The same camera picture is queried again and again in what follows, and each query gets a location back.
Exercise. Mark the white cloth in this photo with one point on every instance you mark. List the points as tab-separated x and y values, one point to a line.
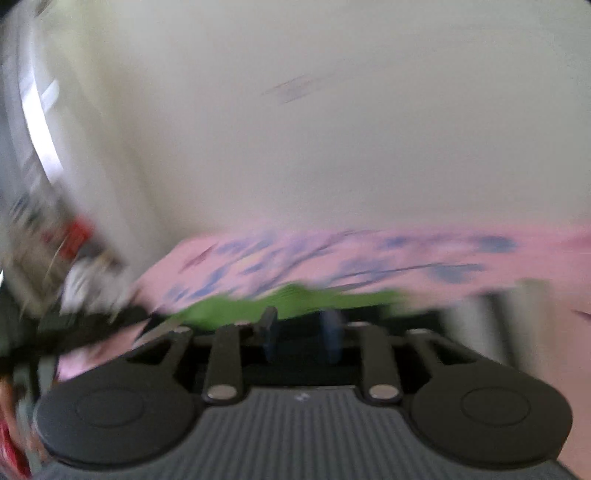
92	288

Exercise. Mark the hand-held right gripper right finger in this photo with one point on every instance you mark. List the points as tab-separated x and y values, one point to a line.
330	338

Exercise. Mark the red box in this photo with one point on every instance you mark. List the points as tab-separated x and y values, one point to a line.
69	237

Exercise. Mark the pink tree-print bedsheet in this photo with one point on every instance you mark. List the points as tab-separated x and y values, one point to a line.
300	258

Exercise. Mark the green cloth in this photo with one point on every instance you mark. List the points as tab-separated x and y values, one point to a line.
240	309

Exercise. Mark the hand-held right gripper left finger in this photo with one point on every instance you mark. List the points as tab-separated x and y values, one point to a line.
269	336

